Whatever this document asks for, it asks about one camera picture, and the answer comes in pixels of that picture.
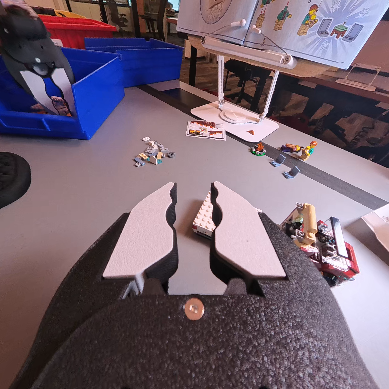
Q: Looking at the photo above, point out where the white wire stand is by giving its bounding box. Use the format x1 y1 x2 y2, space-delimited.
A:
336 62 382 91

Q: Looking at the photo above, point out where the toy minifigure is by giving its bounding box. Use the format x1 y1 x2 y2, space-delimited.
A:
299 141 318 161

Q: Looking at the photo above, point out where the white paper bag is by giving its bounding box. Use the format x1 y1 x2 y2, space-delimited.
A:
362 203 389 244

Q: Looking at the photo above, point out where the open instruction booklet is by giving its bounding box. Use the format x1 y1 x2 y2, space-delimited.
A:
176 0 389 69

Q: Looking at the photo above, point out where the black wrist rest pad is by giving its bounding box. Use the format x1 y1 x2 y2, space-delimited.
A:
0 152 32 209

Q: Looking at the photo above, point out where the red storage bin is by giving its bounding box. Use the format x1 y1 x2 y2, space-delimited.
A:
39 14 117 50

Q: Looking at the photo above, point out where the white and red toy vehicle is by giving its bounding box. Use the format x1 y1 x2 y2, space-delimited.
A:
192 191 361 287

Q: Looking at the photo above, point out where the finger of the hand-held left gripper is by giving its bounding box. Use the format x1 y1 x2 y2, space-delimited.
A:
50 67 75 118
20 68 58 116

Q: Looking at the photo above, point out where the white book stand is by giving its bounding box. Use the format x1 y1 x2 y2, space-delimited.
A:
186 19 332 143

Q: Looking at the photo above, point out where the sticker sheet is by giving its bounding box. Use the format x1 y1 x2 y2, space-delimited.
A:
185 120 227 141

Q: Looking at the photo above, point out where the black office chair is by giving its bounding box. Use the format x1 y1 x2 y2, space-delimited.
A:
226 59 269 104

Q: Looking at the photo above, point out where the grey desk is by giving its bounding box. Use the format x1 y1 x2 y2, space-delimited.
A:
0 80 389 389

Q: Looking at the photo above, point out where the printed bag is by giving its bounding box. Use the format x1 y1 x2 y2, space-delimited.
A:
30 96 73 117

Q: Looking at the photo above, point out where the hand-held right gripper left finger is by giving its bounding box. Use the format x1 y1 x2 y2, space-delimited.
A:
102 182 179 300

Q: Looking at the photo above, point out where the pile of small toy bricks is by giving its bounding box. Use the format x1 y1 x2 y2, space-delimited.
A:
134 136 177 168

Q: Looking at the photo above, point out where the yellow storage bin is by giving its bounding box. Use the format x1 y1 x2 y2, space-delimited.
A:
55 9 87 19

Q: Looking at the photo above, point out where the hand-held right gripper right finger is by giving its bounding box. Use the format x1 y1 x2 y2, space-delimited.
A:
210 181 288 291

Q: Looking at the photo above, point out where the wooden table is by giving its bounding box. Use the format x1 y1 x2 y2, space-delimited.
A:
299 68 389 104

